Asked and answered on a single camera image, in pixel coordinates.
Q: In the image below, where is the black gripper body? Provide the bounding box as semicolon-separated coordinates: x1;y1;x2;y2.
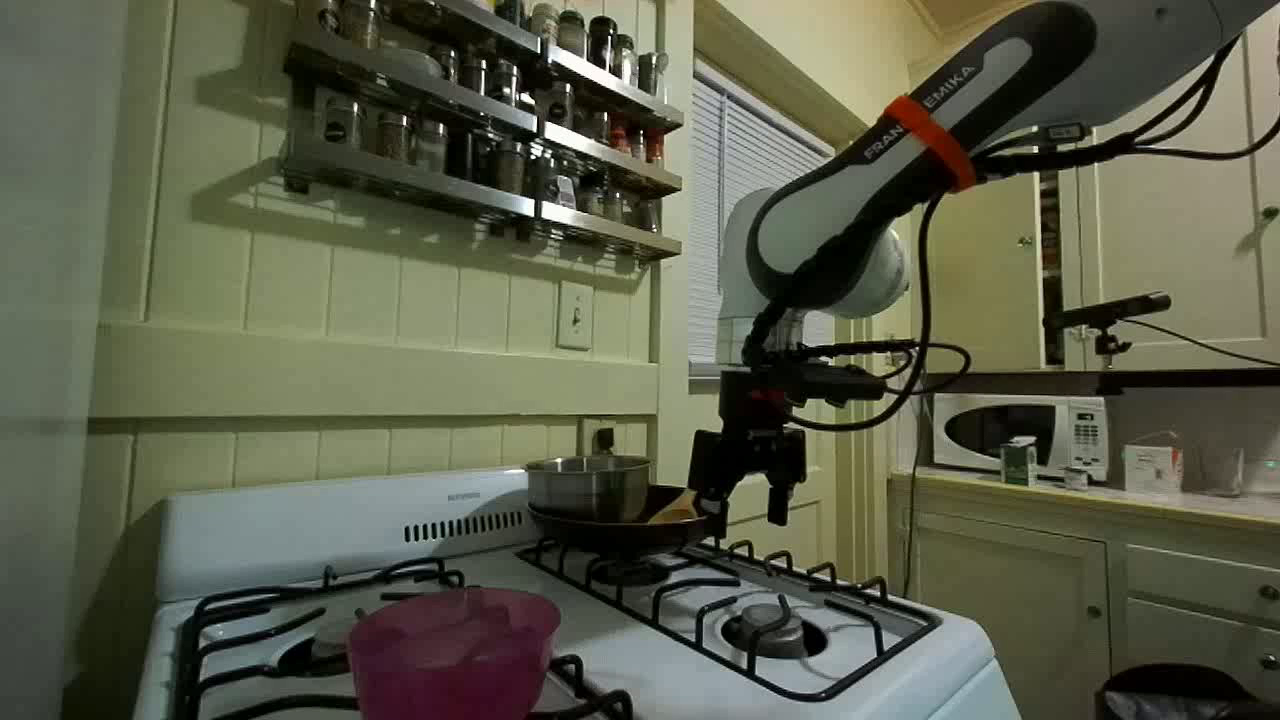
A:
688;381;813;496

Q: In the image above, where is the silver metal bowl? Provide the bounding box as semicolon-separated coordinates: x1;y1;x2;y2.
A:
524;451;655;523

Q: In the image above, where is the wooden spatula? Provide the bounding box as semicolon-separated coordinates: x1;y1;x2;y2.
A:
643;484;706;530

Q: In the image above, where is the black frying pan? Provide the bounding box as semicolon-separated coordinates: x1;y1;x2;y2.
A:
524;480;720;556

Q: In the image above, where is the black stove grate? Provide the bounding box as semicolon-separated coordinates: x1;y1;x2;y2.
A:
518;532;943;705
177;556;635;720

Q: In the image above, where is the white gas stove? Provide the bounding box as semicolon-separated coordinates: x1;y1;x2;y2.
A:
133;463;1023;720

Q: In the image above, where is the small green box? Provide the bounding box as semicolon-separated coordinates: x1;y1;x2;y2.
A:
1002;433;1044;488

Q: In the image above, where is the white microwave oven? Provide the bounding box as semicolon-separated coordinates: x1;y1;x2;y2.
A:
930;388;1116;488

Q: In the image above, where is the white window blind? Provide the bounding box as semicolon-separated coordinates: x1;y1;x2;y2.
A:
684;72;835;376

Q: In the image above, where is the cream base cabinet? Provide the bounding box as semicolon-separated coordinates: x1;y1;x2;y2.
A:
890;469;1280;720

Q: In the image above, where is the pink plastic cup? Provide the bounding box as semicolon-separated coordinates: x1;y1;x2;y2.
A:
344;585;564;720

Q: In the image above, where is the small white box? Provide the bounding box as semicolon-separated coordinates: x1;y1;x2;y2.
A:
1120;441;1190;496

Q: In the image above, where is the glass spice jar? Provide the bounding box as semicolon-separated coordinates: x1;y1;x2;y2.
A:
316;88;361;151
554;7;591;57
583;14;622;72
409;115;452;176
372;110;411;163

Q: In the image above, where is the black trash bin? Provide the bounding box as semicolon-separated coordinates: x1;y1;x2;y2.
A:
1092;661;1280;720

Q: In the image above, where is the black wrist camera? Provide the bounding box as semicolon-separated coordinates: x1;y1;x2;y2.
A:
724;338;897;414

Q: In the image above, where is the cream wall switch plate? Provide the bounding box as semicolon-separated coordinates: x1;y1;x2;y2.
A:
558;278;597;358

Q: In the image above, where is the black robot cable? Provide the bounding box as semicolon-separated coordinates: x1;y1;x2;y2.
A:
786;31;1280;437

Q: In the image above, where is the black camera on stand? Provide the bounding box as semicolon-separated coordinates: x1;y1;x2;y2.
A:
1041;287;1176;374

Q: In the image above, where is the wall spice rack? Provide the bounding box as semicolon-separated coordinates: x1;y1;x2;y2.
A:
275;0;688;263

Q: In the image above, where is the cream wall cabinet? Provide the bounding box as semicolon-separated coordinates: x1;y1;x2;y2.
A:
1088;14;1280;367

